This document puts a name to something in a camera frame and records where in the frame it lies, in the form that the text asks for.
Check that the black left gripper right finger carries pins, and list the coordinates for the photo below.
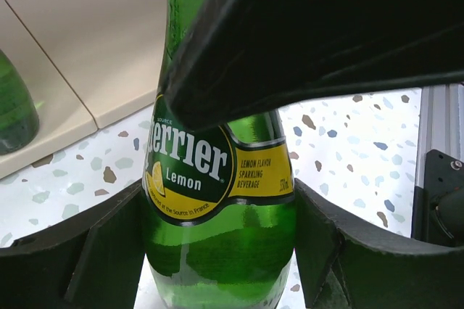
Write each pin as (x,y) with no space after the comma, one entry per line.
(347,262)

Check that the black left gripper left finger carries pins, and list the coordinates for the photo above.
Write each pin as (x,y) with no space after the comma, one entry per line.
(91,260)

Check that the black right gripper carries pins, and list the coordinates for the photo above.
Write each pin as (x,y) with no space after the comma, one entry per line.
(243,57)

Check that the green Perrier bottle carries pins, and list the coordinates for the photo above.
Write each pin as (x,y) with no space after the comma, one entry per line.
(19,118)
(218,216)

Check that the beige three-tier shelf unit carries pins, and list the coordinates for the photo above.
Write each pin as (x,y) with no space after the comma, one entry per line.
(86,63)

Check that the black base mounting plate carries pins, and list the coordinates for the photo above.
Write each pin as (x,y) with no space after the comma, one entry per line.
(438,201)

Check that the aluminium frame rail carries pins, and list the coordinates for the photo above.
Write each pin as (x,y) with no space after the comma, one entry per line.
(441,124)

